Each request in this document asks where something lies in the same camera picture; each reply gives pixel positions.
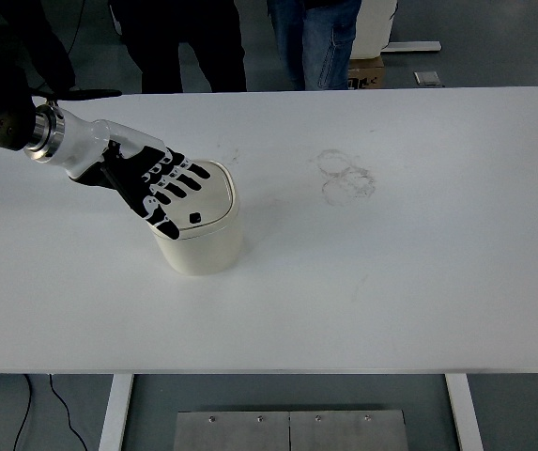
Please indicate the right white table leg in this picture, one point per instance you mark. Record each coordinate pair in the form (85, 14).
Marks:
(464, 415)

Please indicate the person in dark clothes left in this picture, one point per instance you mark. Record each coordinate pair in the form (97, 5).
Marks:
(48, 55)

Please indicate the person in dark jacket jeans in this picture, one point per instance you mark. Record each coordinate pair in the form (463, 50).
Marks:
(314, 41)

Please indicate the grey floor socket box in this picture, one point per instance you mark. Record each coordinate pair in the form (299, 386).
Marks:
(426, 78)

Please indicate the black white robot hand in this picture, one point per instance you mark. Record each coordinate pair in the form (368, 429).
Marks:
(104, 153)

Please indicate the left white table leg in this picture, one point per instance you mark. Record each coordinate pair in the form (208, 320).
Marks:
(116, 415)

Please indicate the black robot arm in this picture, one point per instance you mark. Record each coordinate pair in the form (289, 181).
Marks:
(18, 113)

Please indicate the cream trash can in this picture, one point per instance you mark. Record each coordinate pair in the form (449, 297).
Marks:
(210, 231)

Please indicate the brown cardboard box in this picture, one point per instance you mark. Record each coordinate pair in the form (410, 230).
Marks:
(366, 73)

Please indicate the white table foot bar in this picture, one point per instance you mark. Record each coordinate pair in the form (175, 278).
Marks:
(427, 46)

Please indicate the person in black trousers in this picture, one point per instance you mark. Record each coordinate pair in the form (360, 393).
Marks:
(153, 31)

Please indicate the right metal floor plate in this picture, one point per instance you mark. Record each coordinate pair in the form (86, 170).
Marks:
(348, 430)

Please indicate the metal floor plate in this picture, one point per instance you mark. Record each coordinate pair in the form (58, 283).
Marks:
(348, 430)
(232, 431)

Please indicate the white table leg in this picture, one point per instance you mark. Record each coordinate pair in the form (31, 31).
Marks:
(116, 415)
(464, 415)

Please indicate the left metal floor plate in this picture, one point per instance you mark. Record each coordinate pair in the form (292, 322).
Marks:
(232, 431)

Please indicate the white object on box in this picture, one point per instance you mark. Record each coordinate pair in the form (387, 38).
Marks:
(373, 28)

